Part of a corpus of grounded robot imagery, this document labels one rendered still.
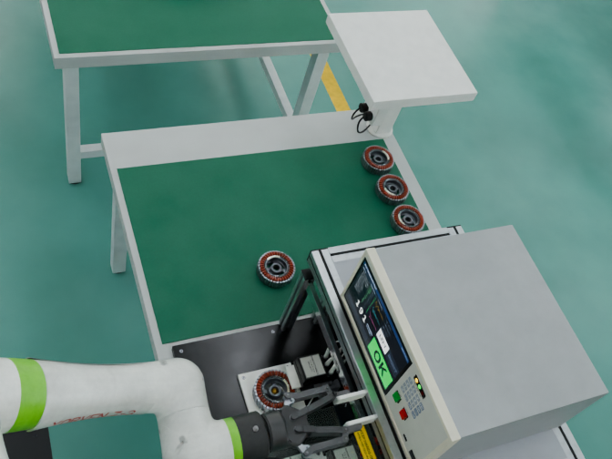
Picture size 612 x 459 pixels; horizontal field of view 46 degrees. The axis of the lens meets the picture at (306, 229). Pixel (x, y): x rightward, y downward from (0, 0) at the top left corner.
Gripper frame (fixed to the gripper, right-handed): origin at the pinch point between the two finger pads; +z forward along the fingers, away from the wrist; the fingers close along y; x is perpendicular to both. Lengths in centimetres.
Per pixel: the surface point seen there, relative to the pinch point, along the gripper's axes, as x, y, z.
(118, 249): -100, -110, -24
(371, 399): -6.7, -3.1, 7.1
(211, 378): -41, -29, -17
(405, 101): 1, -81, 48
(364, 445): -11.6, 5.0, 3.9
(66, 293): -119, -105, -44
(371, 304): 5.5, -19.8, 9.7
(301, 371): -26.3, -20.0, 1.4
